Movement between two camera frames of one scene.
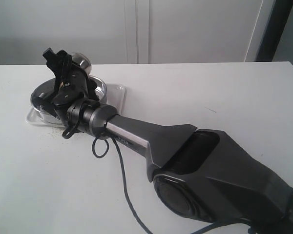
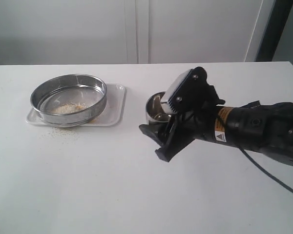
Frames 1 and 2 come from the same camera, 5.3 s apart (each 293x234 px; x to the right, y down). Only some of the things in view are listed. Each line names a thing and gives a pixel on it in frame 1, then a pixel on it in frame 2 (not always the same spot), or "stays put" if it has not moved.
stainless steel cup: (83, 61) → (154, 110)
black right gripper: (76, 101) → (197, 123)
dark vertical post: (277, 22) stays put
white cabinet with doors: (128, 31) stays put
